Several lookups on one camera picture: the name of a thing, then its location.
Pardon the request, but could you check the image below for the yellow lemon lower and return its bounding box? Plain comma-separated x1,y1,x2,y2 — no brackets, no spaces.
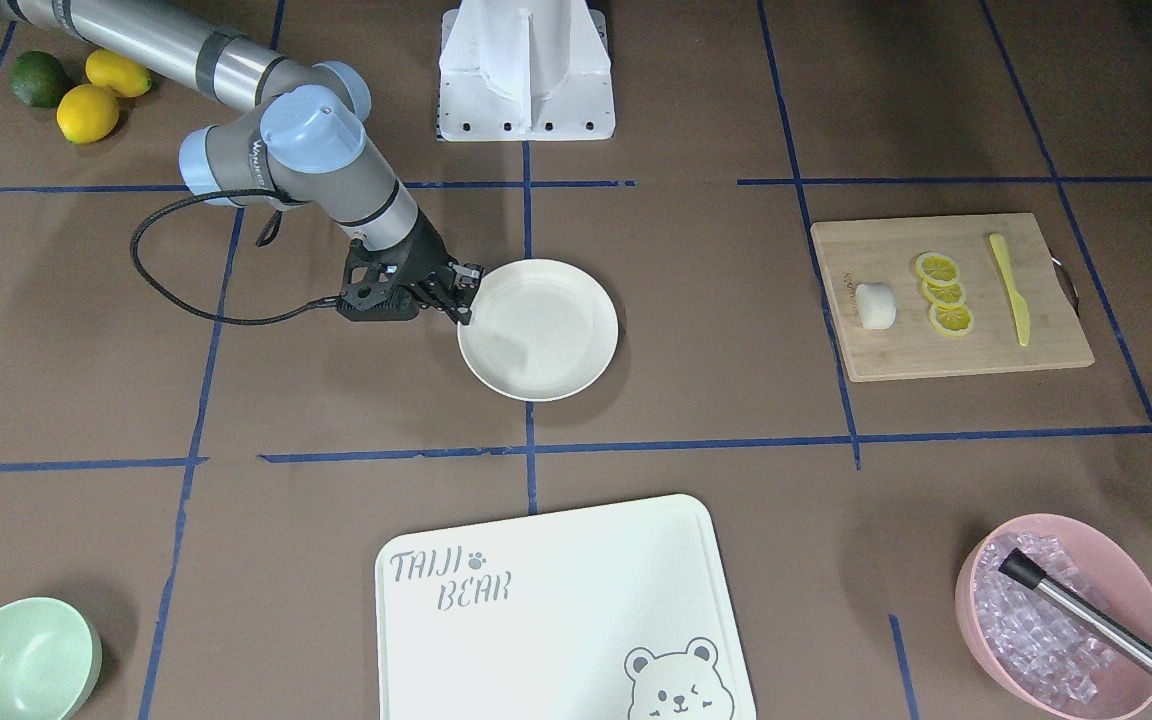
55,85,122,145

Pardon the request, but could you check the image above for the yellow lemon upper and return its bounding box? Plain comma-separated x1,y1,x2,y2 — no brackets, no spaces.
84,47,154,97

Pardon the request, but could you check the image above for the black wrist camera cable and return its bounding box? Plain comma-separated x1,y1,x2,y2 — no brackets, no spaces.
130,190,347,327

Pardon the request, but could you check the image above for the beige round plate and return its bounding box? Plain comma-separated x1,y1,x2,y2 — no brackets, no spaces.
457,259,620,402

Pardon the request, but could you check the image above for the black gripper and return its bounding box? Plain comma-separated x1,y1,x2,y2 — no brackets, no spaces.
338,215,484,325

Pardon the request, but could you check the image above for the yellow lemon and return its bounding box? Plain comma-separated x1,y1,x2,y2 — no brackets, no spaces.
84,47,154,97
55,85,122,145

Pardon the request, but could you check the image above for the pink bowl with ice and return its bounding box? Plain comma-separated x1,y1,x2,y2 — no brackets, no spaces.
955,514,1152,719

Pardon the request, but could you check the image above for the green lime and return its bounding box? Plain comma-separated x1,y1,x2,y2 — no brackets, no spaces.
9,50,73,109

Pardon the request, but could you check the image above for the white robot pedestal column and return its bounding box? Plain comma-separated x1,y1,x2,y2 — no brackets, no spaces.
435,1,617,142

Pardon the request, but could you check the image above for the lemon slice top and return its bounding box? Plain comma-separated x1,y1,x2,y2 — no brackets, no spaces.
914,251,961,287

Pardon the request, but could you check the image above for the bamboo cutting board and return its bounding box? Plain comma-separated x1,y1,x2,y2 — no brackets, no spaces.
812,213,1094,382

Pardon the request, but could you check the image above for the white bear serving tray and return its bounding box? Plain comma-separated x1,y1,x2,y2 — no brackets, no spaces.
376,495,756,719

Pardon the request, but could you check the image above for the lemon slice middle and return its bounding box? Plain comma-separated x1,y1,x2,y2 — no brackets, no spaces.
919,281,967,306

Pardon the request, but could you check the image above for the yellow plastic knife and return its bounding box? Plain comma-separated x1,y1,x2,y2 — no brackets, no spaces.
988,232,1032,347

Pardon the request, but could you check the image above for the lemon slice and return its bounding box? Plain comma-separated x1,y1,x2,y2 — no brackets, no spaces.
919,281,967,306
914,251,961,287
927,304,975,338

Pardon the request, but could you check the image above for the mint green bowl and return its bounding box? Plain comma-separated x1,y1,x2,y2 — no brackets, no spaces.
0,597,103,719

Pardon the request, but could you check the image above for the white steamed bun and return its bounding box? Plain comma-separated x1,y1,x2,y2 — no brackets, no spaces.
854,283,899,331

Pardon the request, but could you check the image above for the lemon slice bottom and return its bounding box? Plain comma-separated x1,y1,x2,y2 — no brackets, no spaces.
927,304,975,338

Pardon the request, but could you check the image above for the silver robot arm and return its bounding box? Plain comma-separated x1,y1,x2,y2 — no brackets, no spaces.
0,1,483,325

